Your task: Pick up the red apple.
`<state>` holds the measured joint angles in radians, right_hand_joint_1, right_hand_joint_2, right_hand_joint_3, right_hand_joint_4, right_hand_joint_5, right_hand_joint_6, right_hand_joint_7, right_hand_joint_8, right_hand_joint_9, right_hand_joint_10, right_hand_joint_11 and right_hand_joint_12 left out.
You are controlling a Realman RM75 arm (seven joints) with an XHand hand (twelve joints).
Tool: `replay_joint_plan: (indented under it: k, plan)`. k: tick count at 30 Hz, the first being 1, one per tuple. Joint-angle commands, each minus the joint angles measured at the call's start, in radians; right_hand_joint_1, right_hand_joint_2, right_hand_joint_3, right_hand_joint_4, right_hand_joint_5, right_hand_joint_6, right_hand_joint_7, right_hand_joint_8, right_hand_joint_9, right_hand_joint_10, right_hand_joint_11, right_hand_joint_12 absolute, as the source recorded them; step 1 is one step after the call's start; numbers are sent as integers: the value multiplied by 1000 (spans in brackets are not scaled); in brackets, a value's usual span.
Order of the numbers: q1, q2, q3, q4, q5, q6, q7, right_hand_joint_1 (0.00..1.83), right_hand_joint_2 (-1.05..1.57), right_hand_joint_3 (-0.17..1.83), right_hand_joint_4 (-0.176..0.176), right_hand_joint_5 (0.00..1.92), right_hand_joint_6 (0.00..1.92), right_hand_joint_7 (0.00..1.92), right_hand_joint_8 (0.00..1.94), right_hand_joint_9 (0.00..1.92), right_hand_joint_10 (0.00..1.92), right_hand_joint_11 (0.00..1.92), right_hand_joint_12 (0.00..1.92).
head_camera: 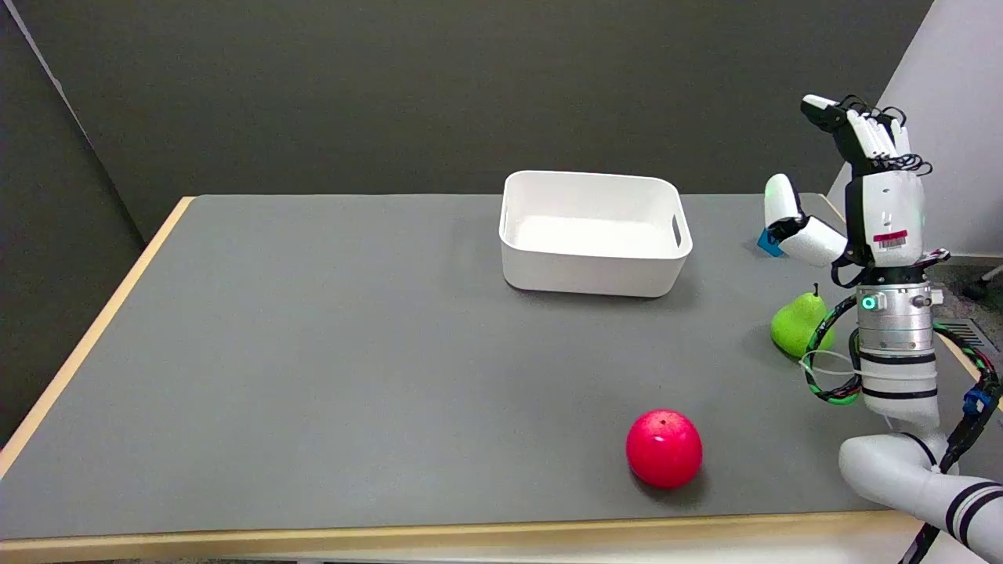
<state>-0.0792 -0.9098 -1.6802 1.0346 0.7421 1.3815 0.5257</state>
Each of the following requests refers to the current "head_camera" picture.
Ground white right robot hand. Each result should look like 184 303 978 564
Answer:
764 94 951 284

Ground red apple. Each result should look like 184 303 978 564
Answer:
625 409 704 490

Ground black chair caster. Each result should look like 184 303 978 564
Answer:
962 265 1003 302

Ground floor vent grille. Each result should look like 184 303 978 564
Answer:
932 320 998 355

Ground green pear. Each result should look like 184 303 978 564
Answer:
770 284 836 360

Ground white plastic bin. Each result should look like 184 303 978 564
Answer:
498 170 693 298

